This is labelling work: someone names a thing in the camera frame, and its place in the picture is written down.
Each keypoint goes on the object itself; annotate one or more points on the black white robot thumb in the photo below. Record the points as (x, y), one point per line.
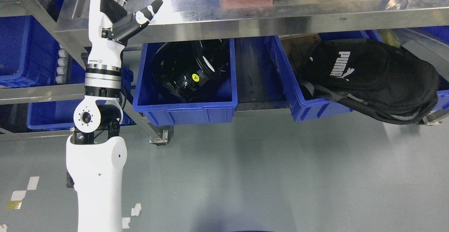
(130, 25)

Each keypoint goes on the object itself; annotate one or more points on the black glossy helmet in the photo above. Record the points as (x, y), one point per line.
(190, 71)

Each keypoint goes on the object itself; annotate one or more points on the floor tape marker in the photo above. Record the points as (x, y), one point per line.
(17, 197)

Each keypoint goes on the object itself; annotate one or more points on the blue bin far left upper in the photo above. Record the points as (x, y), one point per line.
(28, 53)

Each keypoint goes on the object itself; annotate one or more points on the stainless steel table cart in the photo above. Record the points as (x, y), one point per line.
(179, 20)

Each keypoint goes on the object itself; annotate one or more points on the blue bin with backpack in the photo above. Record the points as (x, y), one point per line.
(301, 107)

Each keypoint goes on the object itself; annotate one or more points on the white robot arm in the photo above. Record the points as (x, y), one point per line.
(95, 153)

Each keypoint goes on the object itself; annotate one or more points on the blue bin with helmet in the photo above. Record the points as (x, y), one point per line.
(218, 108)

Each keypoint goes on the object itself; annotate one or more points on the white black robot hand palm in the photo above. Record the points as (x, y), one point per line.
(105, 52)

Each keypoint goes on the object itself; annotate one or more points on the blue bin far left lower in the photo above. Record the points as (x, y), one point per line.
(58, 115)

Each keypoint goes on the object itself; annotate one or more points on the black Puma backpack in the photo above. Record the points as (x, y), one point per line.
(389, 84)

